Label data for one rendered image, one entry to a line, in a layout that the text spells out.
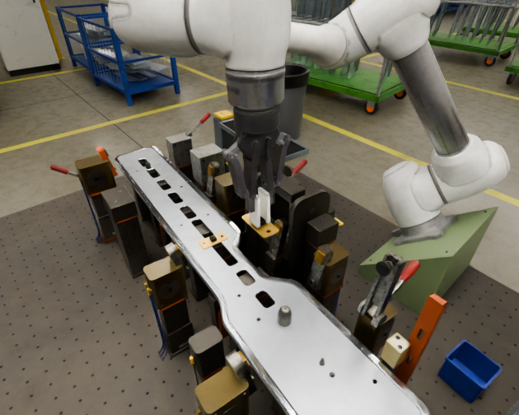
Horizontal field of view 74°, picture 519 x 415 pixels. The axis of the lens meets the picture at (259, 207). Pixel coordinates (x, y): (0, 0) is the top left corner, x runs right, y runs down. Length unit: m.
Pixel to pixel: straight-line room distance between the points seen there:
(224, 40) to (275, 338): 0.60
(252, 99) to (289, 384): 0.55
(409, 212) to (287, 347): 0.73
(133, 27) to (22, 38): 6.78
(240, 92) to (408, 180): 0.90
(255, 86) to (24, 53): 6.95
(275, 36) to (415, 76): 0.65
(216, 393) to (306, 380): 0.19
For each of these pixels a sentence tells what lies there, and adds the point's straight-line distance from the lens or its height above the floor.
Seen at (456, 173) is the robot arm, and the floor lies 1.12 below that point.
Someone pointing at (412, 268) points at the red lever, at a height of 1.14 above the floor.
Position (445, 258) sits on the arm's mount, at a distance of 1.16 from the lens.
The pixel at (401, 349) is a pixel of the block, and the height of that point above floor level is 1.07.
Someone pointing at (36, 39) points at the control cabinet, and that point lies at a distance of 7.39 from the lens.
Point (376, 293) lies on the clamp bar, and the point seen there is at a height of 1.11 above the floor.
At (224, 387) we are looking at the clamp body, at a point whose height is 1.04.
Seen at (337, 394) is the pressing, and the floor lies 1.00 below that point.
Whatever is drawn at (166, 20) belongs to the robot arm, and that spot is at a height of 1.61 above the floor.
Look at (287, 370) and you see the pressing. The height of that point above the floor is 1.00.
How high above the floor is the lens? 1.69
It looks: 37 degrees down
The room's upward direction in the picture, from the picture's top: straight up
